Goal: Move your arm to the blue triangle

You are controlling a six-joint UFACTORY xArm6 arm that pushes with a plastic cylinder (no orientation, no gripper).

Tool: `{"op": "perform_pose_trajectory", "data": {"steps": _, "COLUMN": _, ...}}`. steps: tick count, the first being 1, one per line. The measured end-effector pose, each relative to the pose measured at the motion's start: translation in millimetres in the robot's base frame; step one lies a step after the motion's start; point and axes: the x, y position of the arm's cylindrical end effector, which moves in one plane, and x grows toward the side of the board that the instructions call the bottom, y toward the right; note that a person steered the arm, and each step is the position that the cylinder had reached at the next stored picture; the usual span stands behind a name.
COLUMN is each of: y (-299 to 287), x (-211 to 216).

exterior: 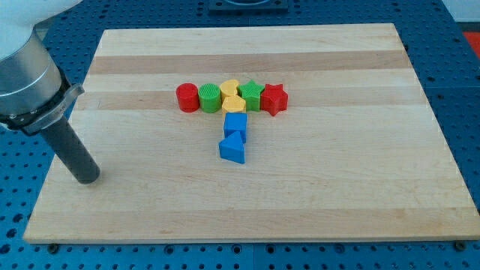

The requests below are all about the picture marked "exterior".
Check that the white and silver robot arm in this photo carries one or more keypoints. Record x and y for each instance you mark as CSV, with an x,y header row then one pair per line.
x,y
35,93

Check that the red star block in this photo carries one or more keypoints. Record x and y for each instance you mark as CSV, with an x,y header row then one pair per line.
x,y
274,99

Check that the green cylinder block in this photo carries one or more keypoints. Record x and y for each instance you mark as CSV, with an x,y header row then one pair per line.
x,y
209,98

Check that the red cylinder block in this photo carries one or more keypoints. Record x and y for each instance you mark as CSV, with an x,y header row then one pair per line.
x,y
187,97

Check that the yellow pentagon block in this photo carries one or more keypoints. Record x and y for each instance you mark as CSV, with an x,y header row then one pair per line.
x,y
233,104

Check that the light wooden board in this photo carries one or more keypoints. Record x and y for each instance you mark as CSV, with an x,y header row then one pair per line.
x,y
357,156

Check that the blue triangle block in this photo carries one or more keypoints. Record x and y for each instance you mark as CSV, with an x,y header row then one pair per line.
x,y
232,148

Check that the yellow crescent block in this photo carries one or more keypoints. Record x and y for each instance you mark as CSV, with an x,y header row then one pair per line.
x,y
229,88

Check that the blue cube block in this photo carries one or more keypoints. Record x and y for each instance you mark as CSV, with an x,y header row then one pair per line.
x,y
236,121

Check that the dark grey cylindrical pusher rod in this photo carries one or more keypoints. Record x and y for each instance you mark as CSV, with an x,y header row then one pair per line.
x,y
64,141

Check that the green star block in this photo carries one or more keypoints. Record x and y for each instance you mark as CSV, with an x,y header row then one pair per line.
x,y
251,93

